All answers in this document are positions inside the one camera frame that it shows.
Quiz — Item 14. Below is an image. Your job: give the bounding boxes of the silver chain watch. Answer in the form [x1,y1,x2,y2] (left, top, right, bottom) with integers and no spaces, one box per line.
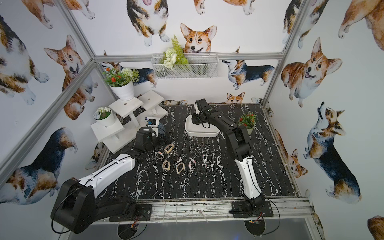
[202,157,208,166]

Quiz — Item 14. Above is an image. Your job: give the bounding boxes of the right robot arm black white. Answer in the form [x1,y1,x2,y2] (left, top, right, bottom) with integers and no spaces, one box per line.
[192,109,265,215]

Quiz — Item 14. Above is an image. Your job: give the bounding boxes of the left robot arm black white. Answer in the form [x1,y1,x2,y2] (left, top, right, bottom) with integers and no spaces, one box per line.
[51,152,145,234]

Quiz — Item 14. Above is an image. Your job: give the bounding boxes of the white storage box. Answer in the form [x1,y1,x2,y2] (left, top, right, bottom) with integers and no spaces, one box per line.
[185,115,220,138]

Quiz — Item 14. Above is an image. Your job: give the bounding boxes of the pink white kids watch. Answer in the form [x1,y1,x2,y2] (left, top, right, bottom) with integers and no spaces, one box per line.
[188,158,197,173]

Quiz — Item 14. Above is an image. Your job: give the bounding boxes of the blue spray bottle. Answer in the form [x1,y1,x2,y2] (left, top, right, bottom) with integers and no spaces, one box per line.
[158,118,166,134]

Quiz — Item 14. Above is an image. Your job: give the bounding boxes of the white tiered plant stand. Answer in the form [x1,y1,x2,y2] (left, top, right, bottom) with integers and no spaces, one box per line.
[91,90,168,154]

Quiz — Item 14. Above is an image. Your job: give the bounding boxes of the small green pot red flowers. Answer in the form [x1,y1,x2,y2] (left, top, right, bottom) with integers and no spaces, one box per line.
[238,112,258,135]

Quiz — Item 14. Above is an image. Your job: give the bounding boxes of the small white pot white flowers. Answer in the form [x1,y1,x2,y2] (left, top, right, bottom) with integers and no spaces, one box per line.
[93,107,116,128]

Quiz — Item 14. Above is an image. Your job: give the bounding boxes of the green fern white flowers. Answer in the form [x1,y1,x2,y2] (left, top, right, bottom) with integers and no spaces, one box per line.
[161,35,189,70]

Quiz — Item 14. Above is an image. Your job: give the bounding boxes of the large white pot red flowers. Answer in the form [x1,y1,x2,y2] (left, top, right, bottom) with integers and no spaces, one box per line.
[103,67,139,101]

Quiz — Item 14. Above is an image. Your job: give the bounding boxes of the beige strap watch upper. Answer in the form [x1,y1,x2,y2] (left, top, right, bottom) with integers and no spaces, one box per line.
[164,143,175,154]

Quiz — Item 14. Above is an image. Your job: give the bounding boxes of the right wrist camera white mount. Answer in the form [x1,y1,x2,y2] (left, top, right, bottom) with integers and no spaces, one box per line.
[195,99,212,114]

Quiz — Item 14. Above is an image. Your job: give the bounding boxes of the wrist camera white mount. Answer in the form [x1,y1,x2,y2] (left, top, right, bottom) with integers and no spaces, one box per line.
[145,117,160,136]
[195,99,212,114]

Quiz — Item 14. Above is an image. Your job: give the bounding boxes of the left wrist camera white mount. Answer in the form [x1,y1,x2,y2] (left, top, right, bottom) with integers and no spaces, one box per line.
[145,117,160,136]

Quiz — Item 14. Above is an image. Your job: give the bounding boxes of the beige slim strap watch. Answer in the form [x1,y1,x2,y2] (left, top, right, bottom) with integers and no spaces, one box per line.
[176,162,185,175]

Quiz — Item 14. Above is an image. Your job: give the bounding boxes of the white wire wall basket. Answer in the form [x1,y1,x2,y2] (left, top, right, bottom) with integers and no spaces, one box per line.
[151,53,219,79]

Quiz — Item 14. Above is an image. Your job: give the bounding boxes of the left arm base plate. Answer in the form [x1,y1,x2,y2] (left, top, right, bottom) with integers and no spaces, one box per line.
[109,204,153,222]

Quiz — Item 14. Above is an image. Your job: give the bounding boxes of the aluminium frame rail front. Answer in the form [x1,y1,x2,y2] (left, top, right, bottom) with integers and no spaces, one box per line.
[93,198,315,225]

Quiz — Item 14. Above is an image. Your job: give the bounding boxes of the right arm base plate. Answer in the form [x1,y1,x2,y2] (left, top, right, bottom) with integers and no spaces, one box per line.
[229,201,274,219]

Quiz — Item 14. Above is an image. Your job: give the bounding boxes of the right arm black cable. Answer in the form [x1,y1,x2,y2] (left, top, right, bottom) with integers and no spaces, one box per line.
[257,197,282,237]

